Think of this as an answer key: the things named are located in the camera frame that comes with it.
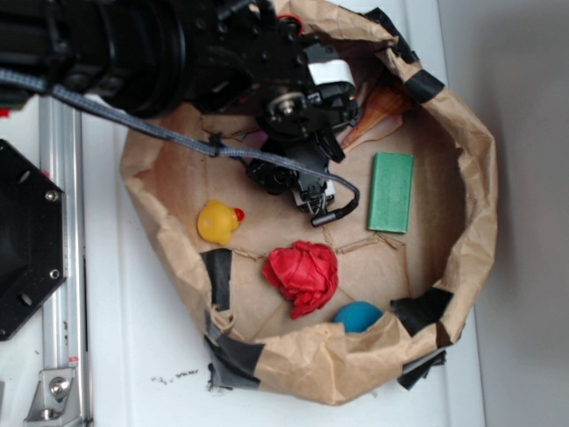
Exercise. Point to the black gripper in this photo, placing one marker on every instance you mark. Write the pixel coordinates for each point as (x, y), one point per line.
(312, 192)

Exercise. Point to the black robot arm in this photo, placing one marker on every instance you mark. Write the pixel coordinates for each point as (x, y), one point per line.
(133, 61)

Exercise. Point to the crumpled red cloth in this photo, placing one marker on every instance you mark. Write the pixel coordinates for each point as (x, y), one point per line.
(305, 274)

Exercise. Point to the green rectangular block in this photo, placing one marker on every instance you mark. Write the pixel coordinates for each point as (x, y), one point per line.
(390, 194)

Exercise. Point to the yellow rubber duck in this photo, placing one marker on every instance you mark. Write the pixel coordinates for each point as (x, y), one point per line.
(216, 222)

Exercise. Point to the orange spiral seashell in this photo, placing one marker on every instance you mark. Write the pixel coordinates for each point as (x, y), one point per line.
(382, 115)

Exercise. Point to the brown paper bag bin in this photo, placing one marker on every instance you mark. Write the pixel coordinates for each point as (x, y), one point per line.
(425, 281)

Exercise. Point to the blue ball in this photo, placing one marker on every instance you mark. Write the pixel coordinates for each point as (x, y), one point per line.
(357, 317)

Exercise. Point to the aluminium extrusion rail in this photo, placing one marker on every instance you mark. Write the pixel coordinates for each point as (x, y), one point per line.
(64, 319)

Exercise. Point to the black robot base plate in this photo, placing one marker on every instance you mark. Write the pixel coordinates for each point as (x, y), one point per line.
(32, 256)

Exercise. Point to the metal corner bracket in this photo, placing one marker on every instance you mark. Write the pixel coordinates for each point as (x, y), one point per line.
(56, 401)

